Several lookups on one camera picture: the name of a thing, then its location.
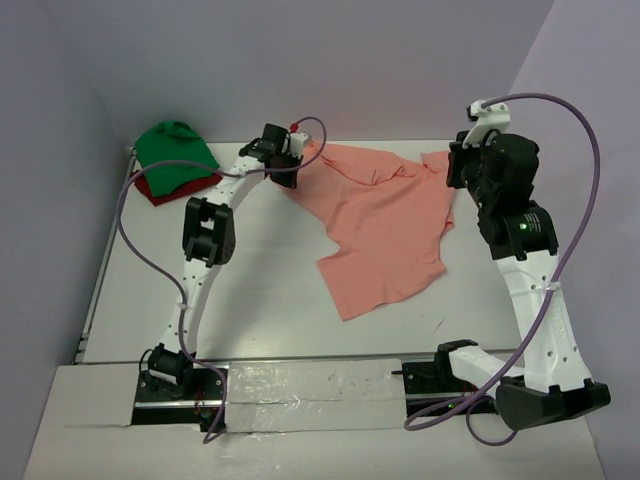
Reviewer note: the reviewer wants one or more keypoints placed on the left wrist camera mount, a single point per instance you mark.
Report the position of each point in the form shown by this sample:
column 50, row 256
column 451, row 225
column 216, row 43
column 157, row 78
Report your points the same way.
column 298, row 140

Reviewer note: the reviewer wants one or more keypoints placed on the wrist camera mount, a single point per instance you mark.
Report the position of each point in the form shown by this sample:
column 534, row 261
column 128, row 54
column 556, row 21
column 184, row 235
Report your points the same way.
column 484, row 120
column 298, row 140

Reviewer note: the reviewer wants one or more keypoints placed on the pink t shirt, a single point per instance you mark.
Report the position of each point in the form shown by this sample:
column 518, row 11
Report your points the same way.
column 386, row 214

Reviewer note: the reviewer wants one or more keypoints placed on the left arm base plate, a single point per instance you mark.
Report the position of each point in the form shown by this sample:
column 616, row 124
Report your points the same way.
column 160, row 403

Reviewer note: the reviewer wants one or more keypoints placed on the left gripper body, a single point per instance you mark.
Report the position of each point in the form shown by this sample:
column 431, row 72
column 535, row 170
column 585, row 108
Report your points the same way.
column 282, row 153

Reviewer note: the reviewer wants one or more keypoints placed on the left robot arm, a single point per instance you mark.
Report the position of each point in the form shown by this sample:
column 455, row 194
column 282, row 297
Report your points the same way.
column 209, row 242

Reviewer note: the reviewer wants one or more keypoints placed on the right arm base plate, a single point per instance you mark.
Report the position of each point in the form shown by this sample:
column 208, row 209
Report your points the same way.
column 424, row 387

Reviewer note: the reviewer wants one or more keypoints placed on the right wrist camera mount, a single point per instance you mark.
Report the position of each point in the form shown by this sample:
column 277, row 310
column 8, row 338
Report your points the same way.
column 484, row 120

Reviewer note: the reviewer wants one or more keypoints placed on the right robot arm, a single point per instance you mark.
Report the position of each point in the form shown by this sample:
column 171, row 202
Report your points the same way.
column 554, row 383

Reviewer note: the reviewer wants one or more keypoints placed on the silver taped panel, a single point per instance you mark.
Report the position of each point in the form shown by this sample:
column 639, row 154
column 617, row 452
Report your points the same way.
column 298, row 396

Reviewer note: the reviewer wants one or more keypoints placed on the red folded t shirt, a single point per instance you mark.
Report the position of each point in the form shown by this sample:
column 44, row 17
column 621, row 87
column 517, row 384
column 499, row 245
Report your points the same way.
column 171, row 183

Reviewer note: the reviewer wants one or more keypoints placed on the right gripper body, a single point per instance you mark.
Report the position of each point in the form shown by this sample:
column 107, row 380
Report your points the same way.
column 465, row 169

